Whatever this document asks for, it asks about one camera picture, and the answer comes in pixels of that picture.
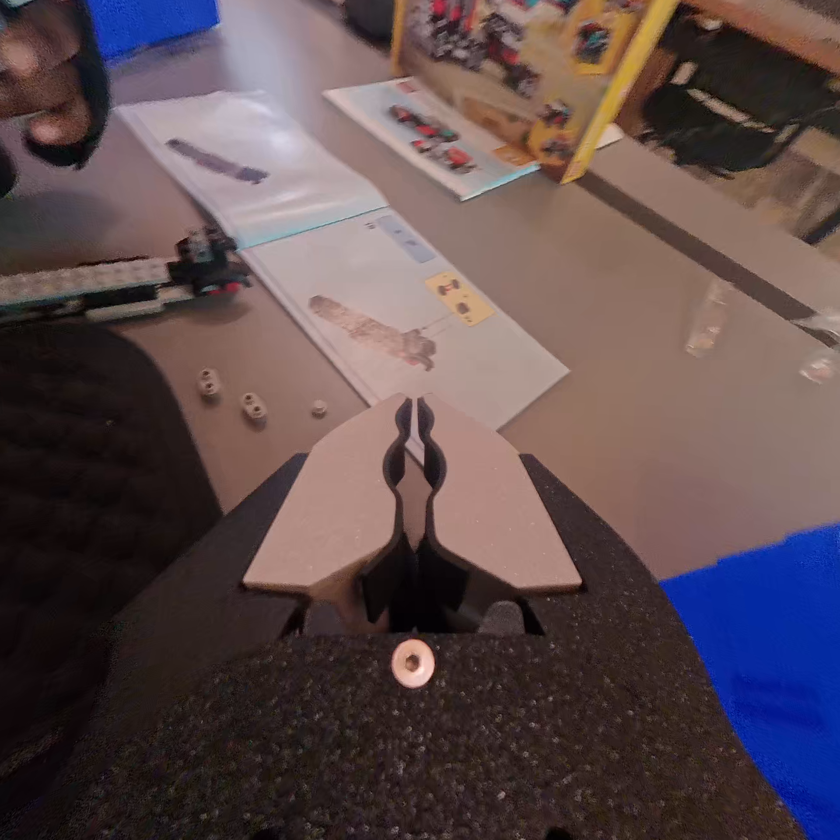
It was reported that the grey and black lego build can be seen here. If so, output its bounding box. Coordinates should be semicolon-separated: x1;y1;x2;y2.
0;225;254;326

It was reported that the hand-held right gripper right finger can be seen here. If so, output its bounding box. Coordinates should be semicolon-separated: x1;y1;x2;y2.
416;394;584;632

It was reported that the black textured foam pad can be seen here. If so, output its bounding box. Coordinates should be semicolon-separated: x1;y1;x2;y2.
0;320;225;795

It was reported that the clear empty plastic bag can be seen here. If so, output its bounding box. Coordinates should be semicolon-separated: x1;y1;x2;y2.
684;278;737;360
796;314;840;386

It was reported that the closed lego instruction booklet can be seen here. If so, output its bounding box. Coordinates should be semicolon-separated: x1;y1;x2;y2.
322;77;626;202

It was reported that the yellow lego set box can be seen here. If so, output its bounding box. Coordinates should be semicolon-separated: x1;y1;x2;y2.
390;0;681;185

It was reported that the wooden table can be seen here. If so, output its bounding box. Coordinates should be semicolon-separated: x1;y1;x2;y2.
682;0;840;74

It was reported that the blue plastic bin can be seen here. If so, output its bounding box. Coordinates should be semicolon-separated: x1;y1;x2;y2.
658;521;840;840
84;0;221;64

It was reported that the open lego instruction booklet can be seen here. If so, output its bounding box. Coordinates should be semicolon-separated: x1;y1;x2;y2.
115;88;571;462

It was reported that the black office chair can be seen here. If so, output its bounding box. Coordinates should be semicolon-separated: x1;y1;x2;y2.
642;16;840;179

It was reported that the person's left hand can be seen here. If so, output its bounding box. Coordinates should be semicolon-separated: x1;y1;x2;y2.
0;16;93;144

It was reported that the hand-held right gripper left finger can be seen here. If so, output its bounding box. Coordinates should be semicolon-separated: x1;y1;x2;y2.
243;394;416;632

